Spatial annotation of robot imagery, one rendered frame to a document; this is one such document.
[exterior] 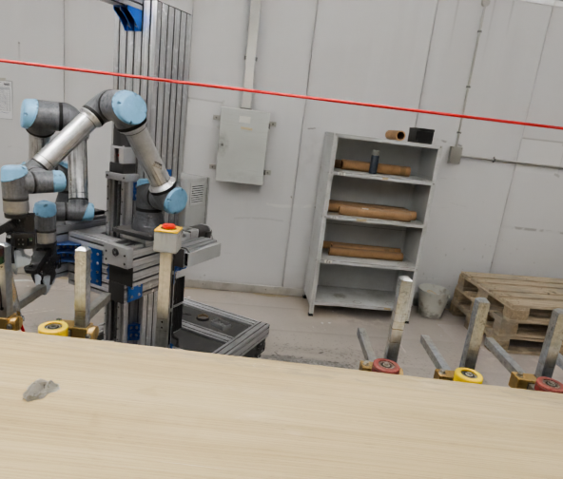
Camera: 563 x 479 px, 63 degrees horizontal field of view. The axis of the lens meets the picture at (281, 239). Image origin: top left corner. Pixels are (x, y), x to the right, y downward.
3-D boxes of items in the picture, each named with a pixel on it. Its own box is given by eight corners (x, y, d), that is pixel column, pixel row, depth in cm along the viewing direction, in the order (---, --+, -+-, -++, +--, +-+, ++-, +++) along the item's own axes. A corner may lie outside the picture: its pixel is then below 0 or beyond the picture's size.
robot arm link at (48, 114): (57, 192, 223) (63, 119, 180) (22, 191, 216) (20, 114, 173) (56, 172, 228) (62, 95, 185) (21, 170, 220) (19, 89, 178)
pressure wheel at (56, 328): (34, 357, 138) (33, 322, 135) (61, 350, 144) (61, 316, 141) (45, 369, 133) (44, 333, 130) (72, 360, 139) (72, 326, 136)
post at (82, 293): (78, 381, 154) (80, 244, 142) (88, 382, 154) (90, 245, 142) (73, 387, 151) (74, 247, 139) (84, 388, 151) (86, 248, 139)
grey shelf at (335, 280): (301, 296, 437) (324, 131, 400) (393, 304, 446) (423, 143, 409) (308, 316, 394) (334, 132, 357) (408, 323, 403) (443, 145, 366)
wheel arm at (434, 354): (418, 343, 180) (420, 333, 179) (427, 344, 180) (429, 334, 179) (457, 410, 138) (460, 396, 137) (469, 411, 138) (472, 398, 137)
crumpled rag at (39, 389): (44, 377, 111) (44, 369, 111) (65, 386, 109) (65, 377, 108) (10, 395, 103) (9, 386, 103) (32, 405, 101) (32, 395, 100)
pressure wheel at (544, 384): (563, 422, 138) (572, 388, 135) (543, 425, 135) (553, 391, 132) (540, 406, 145) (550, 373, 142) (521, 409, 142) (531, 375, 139)
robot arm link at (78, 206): (88, 110, 198) (91, 222, 195) (60, 107, 193) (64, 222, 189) (91, 101, 188) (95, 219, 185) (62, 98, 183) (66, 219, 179)
